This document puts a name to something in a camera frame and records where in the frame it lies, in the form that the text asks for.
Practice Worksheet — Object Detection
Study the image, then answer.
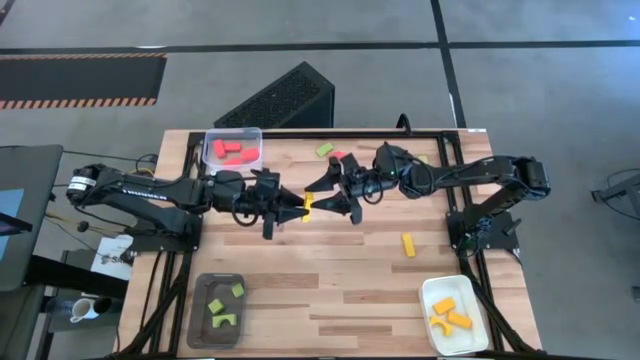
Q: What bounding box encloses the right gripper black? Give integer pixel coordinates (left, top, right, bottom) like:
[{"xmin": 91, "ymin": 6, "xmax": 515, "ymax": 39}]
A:
[{"xmin": 303, "ymin": 152, "xmax": 397, "ymax": 217}]

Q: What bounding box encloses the clear plastic bin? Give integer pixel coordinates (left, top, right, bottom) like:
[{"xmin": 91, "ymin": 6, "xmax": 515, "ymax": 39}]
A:
[{"xmin": 201, "ymin": 126, "xmax": 264, "ymax": 174}]

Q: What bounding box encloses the white mug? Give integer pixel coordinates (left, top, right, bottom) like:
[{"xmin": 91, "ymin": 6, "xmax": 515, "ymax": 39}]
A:
[{"xmin": 68, "ymin": 297, "xmax": 100, "ymax": 325}]

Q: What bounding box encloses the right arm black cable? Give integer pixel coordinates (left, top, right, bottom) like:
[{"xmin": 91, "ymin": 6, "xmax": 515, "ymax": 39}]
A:
[{"xmin": 362, "ymin": 177, "xmax": 384, "ymax": 205}]

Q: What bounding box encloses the white printed paper sheet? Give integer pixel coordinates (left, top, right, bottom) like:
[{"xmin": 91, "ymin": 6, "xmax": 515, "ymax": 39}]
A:
[{"xmin": 89, "ymin": 233, "xmax": 135, "ymax": 282}]

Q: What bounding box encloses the white plastic bin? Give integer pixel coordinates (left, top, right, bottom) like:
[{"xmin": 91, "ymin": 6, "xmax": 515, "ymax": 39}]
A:
[{"xmin": 418, "ymin": 274, "xmax": 490, "ymax": 357}]

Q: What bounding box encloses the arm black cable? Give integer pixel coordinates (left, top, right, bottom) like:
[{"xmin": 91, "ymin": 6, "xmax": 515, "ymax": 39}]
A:
[
  {"xmin": 362, "ymin": 177, "xmax": 384, "ymax": 205},
  {"xmin": 230, "ymin": 207, "xmax": 261, "ymax": 229}
]

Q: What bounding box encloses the thin black cable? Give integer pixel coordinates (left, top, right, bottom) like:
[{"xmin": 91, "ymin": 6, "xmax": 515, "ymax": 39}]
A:
[{"xmin": 62, "ymin": 148, "xmax": 161, "ymax": 175}]

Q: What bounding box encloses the black perforated computer case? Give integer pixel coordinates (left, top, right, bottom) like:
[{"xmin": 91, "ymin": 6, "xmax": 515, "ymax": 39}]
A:
[{"xmin": 213, "ymin": 60, "xmax": 336, "ymax": 129}]

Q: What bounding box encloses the black side table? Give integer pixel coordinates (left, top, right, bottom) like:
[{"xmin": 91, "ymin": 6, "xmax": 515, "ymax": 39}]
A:
[{"xmin": 0, "ymin": 252, "xmax": 129, "ymax": 360}]

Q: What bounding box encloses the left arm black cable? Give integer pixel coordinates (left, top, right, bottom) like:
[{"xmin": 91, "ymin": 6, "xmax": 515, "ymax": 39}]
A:
[{"xmin": 230, "ymin": 207, "xmax": 261, "ymax": 229}]

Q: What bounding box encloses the black hazard-striped floor mat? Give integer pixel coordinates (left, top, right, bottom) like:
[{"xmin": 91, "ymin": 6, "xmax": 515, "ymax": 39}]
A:
[{"xmin": 0, "ymin": 52, "xmax": 169, "ymax": 111}]

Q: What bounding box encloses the dark grey plastic tray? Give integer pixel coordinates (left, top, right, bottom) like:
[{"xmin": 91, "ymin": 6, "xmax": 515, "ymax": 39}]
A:
[{"xmin": 186, "ymin": 272, "xmax": 248, "ymax": 350}]

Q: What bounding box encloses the yellow arch block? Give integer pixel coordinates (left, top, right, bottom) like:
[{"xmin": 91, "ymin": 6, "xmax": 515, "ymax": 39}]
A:
[{"xmin": 428, "ymin": 315, "xmax": 454, "ymax": 337}]

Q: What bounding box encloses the dark grey monitor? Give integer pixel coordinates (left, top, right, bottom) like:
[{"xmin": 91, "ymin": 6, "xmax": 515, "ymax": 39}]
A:
[{"xmin": 0, "ymin": 143, "xmax": 65, "ymax": 294}]

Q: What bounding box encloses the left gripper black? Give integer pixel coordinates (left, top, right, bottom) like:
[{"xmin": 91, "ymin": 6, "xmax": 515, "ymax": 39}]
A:
[{"xmin": 247, "ymin": 168, "xmax": 310, "ymax": 225}]

